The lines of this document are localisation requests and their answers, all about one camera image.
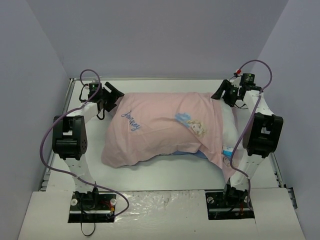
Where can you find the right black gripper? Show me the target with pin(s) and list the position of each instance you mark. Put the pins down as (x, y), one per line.
(227, 91)

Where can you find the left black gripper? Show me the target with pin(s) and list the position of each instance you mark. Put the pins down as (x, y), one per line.
(108, 97)

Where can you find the pink and blue Frozen pillowcase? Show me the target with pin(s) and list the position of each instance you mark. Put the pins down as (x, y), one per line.
(146, 125)

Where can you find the white pillow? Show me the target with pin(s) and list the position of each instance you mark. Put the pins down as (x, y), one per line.
(230, 132)

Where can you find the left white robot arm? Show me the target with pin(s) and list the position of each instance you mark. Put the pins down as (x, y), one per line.
(70, 142)

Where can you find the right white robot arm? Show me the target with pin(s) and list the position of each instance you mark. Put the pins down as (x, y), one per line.
(259, 138)

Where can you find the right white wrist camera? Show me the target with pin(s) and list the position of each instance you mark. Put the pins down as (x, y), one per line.
(236, 77)

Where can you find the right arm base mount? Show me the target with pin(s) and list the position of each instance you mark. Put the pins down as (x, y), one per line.
(219, 208)

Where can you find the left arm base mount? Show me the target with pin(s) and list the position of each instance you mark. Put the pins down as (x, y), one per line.
(100, 209)

